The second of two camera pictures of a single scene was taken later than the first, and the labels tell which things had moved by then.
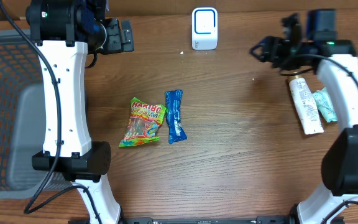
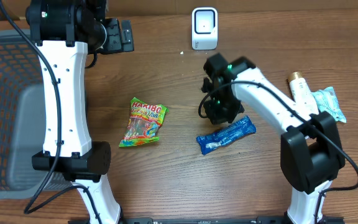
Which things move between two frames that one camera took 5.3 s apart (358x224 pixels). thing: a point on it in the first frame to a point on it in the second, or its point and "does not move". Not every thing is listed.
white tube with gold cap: (306, 105) does not move
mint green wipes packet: (324, 104) does not move
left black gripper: (117, 44) does not move
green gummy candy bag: (145, 122) does not move
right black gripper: (273, 45) to (219, 117)
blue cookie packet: (176, 132) to (239, 129)
